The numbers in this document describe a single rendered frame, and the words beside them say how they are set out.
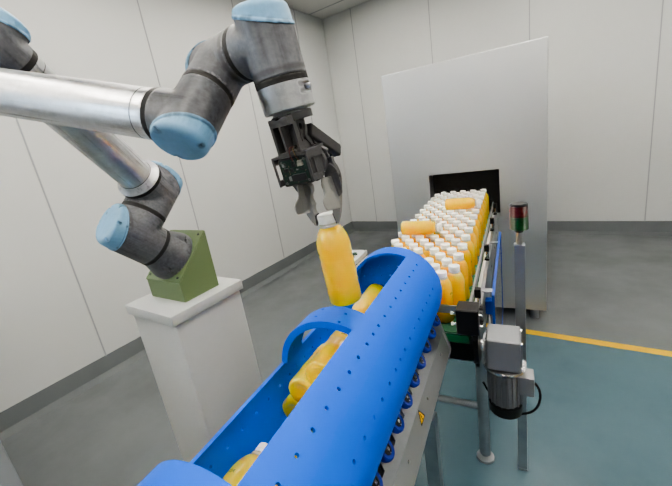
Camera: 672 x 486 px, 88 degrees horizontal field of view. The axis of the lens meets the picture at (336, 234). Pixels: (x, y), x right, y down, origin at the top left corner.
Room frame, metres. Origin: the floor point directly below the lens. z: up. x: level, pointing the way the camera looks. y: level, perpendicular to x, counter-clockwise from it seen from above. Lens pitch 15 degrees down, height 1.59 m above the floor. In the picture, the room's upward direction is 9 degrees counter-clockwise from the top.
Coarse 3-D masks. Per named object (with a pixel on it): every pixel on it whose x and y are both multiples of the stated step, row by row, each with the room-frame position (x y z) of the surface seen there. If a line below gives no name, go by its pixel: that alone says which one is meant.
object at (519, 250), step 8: (520, 248) 1.22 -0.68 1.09; (520, 256) 1.22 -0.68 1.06; (520, 264) 1.22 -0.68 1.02; (520, 272) 1.22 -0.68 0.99; (520, 280) 1.22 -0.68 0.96; (520, 288) 1.22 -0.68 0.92; (520, 296) 1.22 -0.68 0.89; (520, 304) 1.22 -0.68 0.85; (520, 312) 1.22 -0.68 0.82; (520, 320) 1.22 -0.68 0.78; (520, 328) 1.22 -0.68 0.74; (520, 416) 1.23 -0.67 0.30; (520, 424) 1.23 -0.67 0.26; (520, 432) 1.23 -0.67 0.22; (520, 440) 1.23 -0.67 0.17; (520, 448) 1.23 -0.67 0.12; (520, 456) 1.23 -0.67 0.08; (520, 464) 1.23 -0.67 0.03
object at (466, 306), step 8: (464, 304) 1.03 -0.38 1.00; (472, 304) 1.02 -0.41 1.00; (456, 312) 1.00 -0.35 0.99; (464, 312) 0.99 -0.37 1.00; (472, 312) 0.98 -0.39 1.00; (480, 312) 0.99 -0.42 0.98; (456, 320) 1.00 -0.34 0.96; (464, 320) 0.99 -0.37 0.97; (472, 320) 0.98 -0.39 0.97; (480, 320) 1.00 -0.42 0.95; (456, 328) 1.00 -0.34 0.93; (464, 328) 0.99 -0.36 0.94; (472, 328) 0.98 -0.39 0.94
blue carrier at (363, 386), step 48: (384, 288) 0.78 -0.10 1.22; (432, 288) 0.91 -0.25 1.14; (288, 336) 0.69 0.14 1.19; (384, 336) 0.63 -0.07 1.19; (288, 384) 0.70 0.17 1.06; (336, 384) 0.48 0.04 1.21; (384, 384) 0.53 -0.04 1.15; (240, 432) 0.56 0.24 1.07; (288, 432) 0.39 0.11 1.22; (336, 432) 0.41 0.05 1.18; (384, 432) 0.48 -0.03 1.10; (144, 480) 0.35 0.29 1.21; (192, 480) 0.32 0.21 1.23; (288, 480) 0.33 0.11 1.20; (336, 480) 0.36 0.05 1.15
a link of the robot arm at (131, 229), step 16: (112, 208) 1.18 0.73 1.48; (128, 208) 1.18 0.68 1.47; (144, 208) 1.19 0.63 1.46; (112, 224) 1.12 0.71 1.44; (128, 224) 1.12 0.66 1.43; (144, 224) 1.17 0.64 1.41; (160, 224) 1.23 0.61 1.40; (112, 240) 1.10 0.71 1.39; (128, 240) 1.12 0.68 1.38; (144, 240) 1.15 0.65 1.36; (160, 240) 1.20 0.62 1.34; (128, 256) 1.16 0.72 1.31; (144, 256) 1.16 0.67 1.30
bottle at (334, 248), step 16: (336, 224) 0.65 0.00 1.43; (320, 240) 0.64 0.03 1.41; (336, 240) 0.63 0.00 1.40; (320, 256) 0.65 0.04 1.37; (336, 256) 0.63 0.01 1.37; (352, 256) 0.65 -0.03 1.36; (336, 272) 0.63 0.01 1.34; (352, 272) 0.64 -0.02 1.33; (336, 288) 0.63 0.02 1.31; (352, 288) 0.63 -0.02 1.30; (336, 304) 0.63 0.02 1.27
